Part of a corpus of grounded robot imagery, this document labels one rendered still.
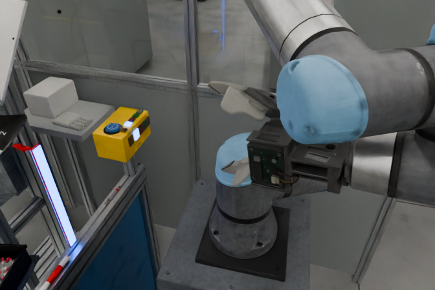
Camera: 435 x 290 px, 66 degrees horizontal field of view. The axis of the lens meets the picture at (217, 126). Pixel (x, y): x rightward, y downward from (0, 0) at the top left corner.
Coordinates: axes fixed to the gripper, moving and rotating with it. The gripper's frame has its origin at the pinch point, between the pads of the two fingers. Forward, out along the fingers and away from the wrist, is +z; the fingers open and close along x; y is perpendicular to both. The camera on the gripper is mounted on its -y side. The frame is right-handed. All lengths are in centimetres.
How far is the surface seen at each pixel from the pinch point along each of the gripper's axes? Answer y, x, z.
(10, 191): 6, 28, 69
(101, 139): -14, 19, 50
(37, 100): -31, 21, 106
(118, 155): -15, 25, 46
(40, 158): 6.8, 10.6, 42.2
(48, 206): -16, 63, 103
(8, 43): -18, -7, 85
